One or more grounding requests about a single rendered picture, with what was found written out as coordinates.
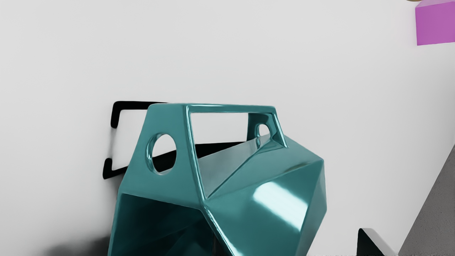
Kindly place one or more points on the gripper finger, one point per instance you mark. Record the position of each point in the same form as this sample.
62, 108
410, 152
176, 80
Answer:
369, 245

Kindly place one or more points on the teal faceted mug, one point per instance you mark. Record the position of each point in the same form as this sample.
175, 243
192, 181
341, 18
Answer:
249, 199

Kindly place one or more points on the magenta block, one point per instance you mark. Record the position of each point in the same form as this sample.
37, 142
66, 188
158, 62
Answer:
435, 23

